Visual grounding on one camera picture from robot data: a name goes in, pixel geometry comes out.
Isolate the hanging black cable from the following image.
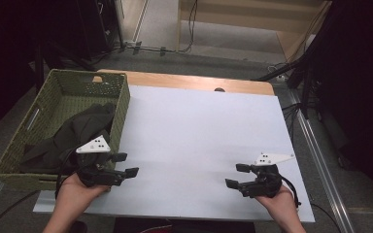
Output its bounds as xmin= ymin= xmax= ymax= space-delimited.
xmin=178 ymin=0 xmax=199 ymax=54

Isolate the thick black floor cable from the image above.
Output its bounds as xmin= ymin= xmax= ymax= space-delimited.
xmin=0 ymin=189 xmax=42 ymax=233

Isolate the person's left hand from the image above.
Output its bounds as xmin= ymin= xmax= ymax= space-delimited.
xmin=55 ymin=174 xmax=111 ymax=216

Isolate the black metal stand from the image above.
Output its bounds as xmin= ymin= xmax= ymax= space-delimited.
xmin=33 ymin=40 xmax=96 ymax=93
xmin=252 ymin=0 xmax=341 ymax=120

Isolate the floor cable with clips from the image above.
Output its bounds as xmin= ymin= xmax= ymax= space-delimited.
xmin=122 ymin=40 xmax=180 ymax=56

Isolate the thin black floor cable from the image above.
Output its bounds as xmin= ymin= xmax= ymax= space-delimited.
xmin=310 ymin=202 xmax=342 ymax=233

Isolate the person's right hand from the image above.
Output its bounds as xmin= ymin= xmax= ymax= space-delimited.
xmin=255 ymin=184 xmax=301 ymax=225

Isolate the white cable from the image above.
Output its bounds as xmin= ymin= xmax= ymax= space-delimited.
xmin=266 ymin=62 xmax=288 ymax=82

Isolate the bundle of black cables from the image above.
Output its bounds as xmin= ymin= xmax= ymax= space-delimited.
xmin=281 ymin=102 xmax=305 ymax=144

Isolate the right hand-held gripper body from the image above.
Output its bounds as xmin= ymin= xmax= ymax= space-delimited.
xmin=246 ymin=152 xmax=295 ymax=199

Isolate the right hand-held gripper cable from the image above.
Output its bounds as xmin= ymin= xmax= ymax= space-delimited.
xmin=280 ymin=176 xmax=303 ymax=208

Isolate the black cabinet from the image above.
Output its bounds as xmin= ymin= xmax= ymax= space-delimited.
xmin=74 ymin=0 xmax=124 ymax=60

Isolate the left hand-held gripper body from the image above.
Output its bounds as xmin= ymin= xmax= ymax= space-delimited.
xmin=76 ymin=135 xmax=118 ymax=188

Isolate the dark pleated skirt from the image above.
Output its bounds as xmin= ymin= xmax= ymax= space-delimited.
xmin=18 ymin=102 xmax=117 ymax=174

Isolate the green woven basket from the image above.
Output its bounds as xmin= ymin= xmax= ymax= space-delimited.
xmin=0 ymin=68 xmax=131 ymax=192

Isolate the wooden shelf unit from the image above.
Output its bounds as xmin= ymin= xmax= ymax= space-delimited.
xmin=176 ymin=0 xmax=333 ymax=62

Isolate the white table mat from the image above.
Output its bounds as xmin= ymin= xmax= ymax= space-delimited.
xmin=32 ymin=84 xmax=316 ymax=223

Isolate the dark curtain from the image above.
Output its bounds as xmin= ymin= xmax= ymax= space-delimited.
xmin=317 ymin=0 xmax=373 ymax=215
xmin=0 ymin=0 xmax=79 ymax=144

